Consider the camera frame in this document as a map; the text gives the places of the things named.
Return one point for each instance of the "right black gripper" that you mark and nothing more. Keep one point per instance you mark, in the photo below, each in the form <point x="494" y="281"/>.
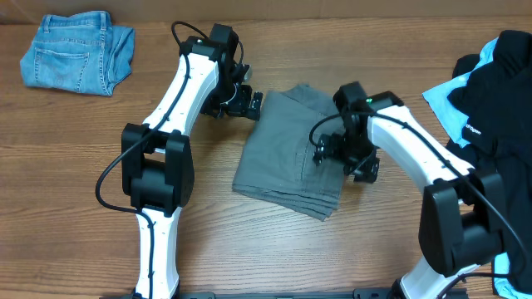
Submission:
<point x="330" y="150"/>

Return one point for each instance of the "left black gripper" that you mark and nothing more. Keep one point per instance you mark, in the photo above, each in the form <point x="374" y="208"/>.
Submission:
<point x="240" y="107"/>

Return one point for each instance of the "grey khaki shorts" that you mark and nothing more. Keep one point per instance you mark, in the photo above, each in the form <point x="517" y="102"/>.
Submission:
<point x="277" y="160"/>

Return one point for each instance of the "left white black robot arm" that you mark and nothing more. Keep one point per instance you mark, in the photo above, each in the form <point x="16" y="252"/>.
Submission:
<point x="157" y="167"/>

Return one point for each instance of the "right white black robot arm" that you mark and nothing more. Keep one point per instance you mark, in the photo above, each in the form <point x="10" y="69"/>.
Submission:
<point x="462" y="224"/>

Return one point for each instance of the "black t-shirt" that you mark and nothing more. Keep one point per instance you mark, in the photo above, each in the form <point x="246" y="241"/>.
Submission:
<point x="498" y="104"/>

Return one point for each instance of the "folded blue denim jeans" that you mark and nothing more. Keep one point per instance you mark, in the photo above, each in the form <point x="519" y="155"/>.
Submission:
<point x="84" y="53"/>

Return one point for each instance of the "light blue t-shirt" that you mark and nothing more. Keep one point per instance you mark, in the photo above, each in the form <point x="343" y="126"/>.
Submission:
<point x="451" y="112"/>

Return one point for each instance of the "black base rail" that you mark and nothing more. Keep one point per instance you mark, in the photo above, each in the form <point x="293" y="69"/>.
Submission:
<point x="291" y="295"/>

